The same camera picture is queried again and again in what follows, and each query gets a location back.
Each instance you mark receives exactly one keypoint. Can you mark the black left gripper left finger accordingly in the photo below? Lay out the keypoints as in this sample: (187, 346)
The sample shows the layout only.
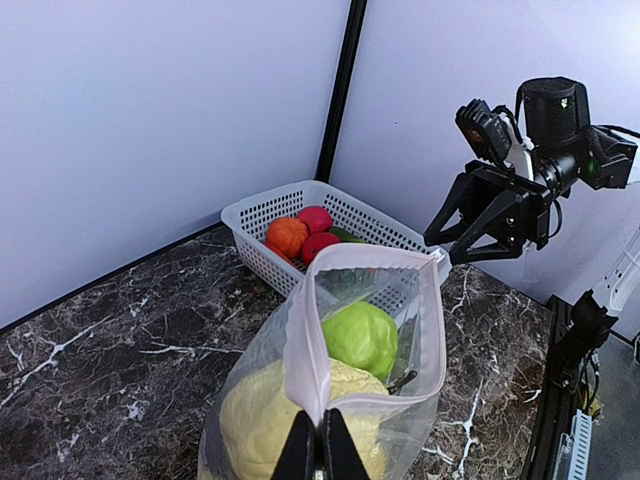
(296, 461)

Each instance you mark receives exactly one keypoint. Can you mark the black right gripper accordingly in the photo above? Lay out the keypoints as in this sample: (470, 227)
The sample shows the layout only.
(490, 214)

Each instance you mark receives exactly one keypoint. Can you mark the black enclosure frame post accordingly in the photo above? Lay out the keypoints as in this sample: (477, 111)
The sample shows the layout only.
(346, 62)

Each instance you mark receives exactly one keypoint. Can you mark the pink red toy fruit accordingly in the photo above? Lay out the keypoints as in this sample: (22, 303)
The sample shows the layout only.
(316, 218)

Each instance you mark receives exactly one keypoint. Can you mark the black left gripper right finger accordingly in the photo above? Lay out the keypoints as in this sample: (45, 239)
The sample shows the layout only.
(340, 459)

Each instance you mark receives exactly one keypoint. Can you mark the cream toy apple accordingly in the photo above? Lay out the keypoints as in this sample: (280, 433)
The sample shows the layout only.
(256, 417)

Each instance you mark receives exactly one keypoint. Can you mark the light green toy fruit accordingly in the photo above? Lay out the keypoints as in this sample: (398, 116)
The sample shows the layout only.
(363, 336)

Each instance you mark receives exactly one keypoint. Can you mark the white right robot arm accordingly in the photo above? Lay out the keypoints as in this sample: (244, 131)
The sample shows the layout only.
(526, 159)

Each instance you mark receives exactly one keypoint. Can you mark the white plastic basket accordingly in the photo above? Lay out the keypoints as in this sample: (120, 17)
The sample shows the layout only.
(250, 218)

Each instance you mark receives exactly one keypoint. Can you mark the white slotted cable duct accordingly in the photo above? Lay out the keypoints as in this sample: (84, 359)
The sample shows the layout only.
(574, 449)

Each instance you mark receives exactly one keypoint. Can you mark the clear zip top bag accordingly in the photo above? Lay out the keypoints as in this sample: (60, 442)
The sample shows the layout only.
(405, 284)

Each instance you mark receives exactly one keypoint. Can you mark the red toy apple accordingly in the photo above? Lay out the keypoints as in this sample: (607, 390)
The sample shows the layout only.
(316, 243)

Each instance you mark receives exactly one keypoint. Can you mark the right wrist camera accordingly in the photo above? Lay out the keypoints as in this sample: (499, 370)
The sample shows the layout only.
(485, 131)

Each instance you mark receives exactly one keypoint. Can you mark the green orange toy cucumber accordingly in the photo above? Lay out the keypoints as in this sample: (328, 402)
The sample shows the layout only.
(345, 236)

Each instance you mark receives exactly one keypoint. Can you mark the orange toy fruit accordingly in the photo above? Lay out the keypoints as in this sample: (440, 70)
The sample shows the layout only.
(287, 235)

